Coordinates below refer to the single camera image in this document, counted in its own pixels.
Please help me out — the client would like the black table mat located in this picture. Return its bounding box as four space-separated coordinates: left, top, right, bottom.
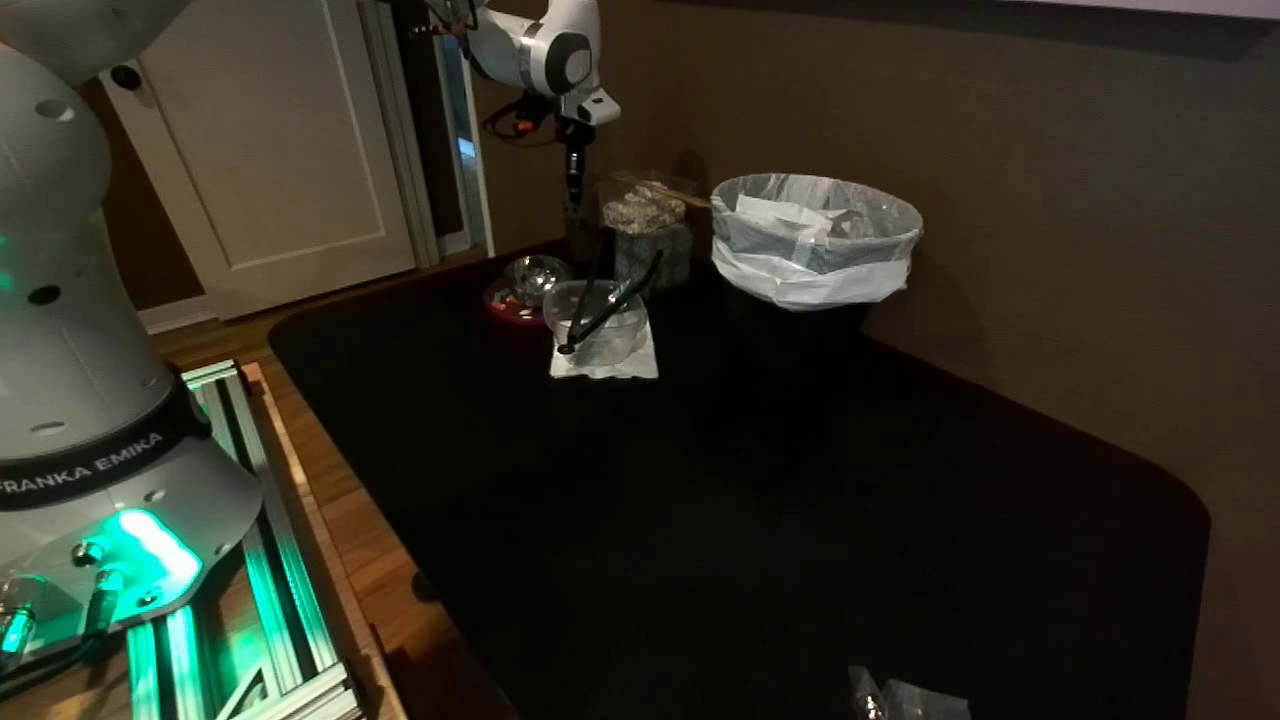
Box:
267 238 1212 720

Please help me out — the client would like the red dish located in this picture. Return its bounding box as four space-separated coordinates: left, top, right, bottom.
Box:
483 277 553 329

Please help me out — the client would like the bin with white liner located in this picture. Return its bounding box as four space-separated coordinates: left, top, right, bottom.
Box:
709 172 924 343

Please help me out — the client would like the clear plastic bowl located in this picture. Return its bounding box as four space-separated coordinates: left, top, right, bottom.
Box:
542 279 650 368

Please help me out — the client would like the grey speckled cup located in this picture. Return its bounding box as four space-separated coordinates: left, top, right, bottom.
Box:
613 222 694 293

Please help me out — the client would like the crumpled speckled wad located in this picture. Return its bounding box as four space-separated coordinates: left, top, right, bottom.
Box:
602 181 689 235

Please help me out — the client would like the black cable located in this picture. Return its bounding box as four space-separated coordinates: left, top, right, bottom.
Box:
0 568 128 693

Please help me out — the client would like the white door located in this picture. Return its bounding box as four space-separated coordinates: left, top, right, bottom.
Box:
98 0 418 322

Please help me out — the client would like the white napkin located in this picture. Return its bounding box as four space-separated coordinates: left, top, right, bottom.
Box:
548 318 661 382

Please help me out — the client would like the black brush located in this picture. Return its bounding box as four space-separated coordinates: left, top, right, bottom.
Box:
556 249 665 357

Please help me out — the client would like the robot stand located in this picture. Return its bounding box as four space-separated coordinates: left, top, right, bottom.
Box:
0 358 409 720

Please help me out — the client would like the clear plastic bag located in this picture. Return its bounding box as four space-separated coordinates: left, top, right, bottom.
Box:
846 664 973 720

